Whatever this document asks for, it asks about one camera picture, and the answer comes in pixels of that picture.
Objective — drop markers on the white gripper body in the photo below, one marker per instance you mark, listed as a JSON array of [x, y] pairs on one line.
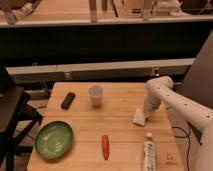
[[149, 113]]

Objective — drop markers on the white sponge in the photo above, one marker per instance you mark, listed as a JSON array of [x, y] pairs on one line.
[[139, 117]]

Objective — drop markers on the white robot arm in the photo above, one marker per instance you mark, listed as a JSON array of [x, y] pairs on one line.
[[160, 90]]

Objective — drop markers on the green ceramic bowl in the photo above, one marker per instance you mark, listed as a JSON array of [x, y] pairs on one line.
[[54, 140]]

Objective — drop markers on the white tube with cap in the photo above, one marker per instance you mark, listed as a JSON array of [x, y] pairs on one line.
[[149, 163]]

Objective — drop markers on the orange carrot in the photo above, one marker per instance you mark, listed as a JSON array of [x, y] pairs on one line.
[[105, 147]]

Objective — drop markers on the clear plastic cup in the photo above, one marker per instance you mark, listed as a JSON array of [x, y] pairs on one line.
[[96, 94]]

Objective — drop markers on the black rectangular remote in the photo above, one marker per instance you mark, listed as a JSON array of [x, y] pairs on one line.
[[67, 100]]

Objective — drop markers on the black side stand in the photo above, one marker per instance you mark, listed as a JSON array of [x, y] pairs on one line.
[[17, 118]]

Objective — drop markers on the wooden back shelf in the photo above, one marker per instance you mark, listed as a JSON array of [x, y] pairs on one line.
[[41, 13]]

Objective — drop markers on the grey metal rail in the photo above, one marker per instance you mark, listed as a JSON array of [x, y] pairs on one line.
[[98, 71]]

